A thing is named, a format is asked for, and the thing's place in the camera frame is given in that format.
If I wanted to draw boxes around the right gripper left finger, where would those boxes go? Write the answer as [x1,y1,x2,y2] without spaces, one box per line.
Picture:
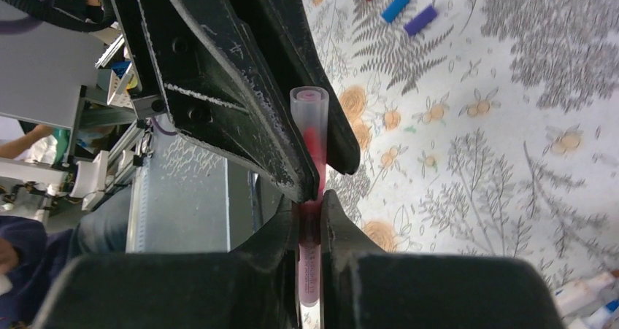
[33,198,301,328]

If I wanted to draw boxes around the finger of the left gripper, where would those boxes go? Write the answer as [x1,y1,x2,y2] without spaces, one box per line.
[111,0,319,202]
[229,0,361,175]

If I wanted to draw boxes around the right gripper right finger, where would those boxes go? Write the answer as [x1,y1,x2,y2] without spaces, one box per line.
[320,190,562,328]

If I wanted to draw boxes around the pink translucent marker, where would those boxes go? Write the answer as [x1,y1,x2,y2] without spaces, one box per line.
[298,128,326,307]

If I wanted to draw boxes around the clear pink pen cap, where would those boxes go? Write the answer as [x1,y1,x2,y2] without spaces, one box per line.
[290,86,329,176]

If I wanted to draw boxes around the light blue pen cap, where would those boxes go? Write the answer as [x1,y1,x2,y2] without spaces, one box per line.
[381,0,410,23]

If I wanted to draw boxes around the purple pen cap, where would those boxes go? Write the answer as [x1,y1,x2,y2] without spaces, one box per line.
[404,5,438,36]

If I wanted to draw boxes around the light blue capped marker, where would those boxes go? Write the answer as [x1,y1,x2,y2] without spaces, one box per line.
[552,270,618,317]

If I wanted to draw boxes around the purple capped white marker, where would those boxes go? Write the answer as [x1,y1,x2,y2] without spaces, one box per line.
[567,299,618,329]

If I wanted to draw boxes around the floral table mat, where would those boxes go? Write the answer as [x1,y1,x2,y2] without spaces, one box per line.
[303,0,618,290]

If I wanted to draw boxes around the seated person in background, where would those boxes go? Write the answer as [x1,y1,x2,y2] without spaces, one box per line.
[0,123,134,329]

